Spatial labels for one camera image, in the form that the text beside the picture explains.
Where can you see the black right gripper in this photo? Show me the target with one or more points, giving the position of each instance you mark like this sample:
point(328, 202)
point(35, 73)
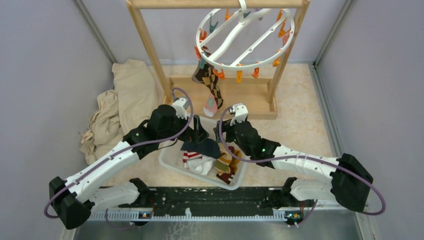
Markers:
point(226, 127)

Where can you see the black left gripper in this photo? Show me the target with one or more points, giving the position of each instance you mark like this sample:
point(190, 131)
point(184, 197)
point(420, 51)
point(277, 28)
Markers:
point(197, 134)

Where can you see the dark blue sock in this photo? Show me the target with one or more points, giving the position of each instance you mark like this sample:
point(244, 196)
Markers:
point(207, 147)

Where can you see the red white striped sock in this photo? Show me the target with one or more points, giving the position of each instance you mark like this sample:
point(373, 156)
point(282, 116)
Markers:
point(191, 155)

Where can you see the mustard yellow sock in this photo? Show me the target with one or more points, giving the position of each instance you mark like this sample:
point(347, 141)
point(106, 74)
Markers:
point(234, 161)

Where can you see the beige striped ribbed sock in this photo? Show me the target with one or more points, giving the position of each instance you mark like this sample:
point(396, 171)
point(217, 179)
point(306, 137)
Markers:
point(225, 167)

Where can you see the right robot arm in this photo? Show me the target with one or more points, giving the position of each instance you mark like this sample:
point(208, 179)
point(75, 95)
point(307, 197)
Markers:
point(342, 179)

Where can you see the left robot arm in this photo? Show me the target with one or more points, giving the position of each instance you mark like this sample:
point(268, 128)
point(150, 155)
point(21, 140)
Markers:
point(75, 198)

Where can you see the white round clip hanger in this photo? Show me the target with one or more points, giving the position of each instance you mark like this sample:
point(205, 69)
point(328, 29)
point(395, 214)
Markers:
point(244, 39)

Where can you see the white perforated plastic basket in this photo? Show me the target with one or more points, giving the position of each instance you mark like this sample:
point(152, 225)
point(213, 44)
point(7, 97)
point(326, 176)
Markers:
point(171, 158)

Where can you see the pink sock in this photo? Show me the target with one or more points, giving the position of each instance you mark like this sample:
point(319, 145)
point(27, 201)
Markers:
point(210, 107)

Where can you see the argyle brown sock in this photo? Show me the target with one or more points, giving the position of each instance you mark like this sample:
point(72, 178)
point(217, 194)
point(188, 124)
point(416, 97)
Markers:
point(207, 77)

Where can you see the orange clothes clip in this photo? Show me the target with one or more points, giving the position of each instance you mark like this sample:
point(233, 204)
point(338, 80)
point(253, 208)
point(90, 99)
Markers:
point(220, 74)

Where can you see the yellow clothes clip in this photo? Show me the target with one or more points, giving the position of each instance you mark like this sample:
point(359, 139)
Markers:
point(239, 76)

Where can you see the beige crumpled cloth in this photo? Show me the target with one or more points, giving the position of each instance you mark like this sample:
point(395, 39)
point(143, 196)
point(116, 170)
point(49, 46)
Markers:
point(133, 98)

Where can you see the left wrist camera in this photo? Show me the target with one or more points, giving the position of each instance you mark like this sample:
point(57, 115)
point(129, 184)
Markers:
point(180, 105)

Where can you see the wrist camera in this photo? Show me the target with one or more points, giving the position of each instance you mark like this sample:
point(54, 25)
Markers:
point(180, 105)
point(239, 112)

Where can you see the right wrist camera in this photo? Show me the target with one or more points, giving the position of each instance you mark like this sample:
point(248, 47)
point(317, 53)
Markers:
point(239, 112)

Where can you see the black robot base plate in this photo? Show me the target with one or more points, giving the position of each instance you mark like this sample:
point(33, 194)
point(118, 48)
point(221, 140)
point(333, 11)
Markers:
point(217, 202)

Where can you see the aluminium rail front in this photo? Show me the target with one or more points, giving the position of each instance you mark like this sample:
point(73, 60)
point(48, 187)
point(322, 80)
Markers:
point(139, 216)

